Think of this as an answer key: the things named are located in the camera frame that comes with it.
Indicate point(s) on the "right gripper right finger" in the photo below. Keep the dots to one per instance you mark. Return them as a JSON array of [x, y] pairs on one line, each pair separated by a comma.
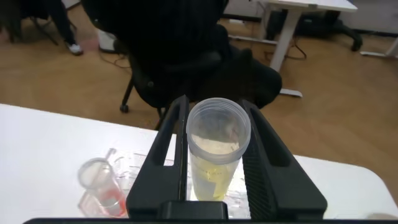
[[280, 186]]

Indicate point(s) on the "white desk single leg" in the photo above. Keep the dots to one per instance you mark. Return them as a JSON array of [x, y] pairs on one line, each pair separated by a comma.
[[286, 37]]

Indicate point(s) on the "man in white t-shirt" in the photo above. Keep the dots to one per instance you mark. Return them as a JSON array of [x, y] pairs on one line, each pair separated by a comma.
[[74, 48]]

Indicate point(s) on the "orange pigment test tube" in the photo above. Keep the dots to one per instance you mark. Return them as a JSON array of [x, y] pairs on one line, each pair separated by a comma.
[[109, 199]]

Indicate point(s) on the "yellow pigment test tube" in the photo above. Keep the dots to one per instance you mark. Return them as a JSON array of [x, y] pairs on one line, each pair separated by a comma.
[[217, 180]]

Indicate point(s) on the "clear acrylic tube rack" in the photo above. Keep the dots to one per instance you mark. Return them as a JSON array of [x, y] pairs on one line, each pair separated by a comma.
[[130, 168]]

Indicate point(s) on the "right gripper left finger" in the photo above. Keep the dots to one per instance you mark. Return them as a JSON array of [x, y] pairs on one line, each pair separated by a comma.
[[161, 177]]

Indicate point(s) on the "black office chair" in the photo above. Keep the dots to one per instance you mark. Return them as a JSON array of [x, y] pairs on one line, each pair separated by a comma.
[[174, 25], [140, 81]]

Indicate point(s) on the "black folding chair with jacket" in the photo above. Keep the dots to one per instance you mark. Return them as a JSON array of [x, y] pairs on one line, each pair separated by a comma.
[[18, 18]]

